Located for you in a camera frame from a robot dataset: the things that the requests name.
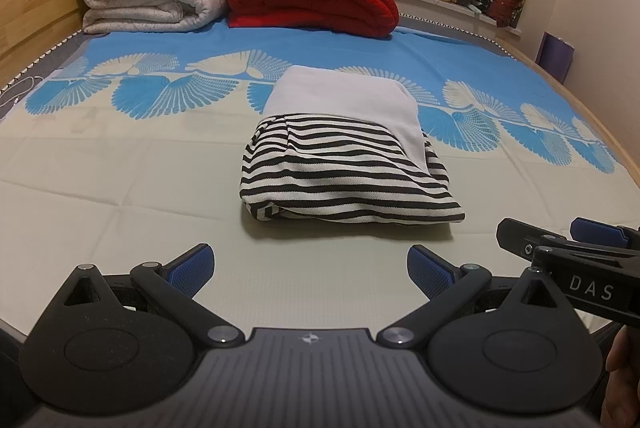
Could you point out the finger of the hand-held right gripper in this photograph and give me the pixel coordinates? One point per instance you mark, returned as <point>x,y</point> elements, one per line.
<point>525,238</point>
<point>597,229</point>

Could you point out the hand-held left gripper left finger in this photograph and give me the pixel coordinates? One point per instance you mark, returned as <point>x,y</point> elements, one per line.
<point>192,269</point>

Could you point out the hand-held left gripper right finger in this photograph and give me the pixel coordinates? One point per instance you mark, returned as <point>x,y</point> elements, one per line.
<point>429,273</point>

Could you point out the black white striped shirt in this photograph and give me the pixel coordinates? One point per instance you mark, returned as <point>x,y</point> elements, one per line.
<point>345,157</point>

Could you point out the person's right hand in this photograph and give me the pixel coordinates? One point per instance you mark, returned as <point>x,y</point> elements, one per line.
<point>622,383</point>

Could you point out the blue cream printed bed sheet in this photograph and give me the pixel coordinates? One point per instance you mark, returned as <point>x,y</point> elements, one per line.
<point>125,188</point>

